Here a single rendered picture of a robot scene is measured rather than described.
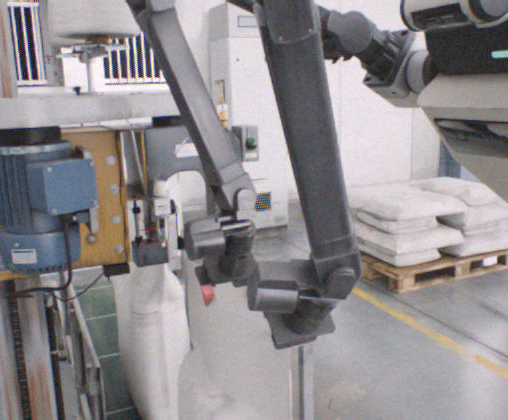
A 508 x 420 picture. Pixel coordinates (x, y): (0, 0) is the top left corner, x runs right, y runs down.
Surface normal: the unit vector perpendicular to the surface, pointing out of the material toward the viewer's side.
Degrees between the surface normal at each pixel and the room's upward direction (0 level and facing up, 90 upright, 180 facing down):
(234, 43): 90
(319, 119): 116
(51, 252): 91
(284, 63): 124
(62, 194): 90
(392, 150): 90
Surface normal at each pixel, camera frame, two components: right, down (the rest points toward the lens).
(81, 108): 0.89, 0.07
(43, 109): 0.69, 0.14
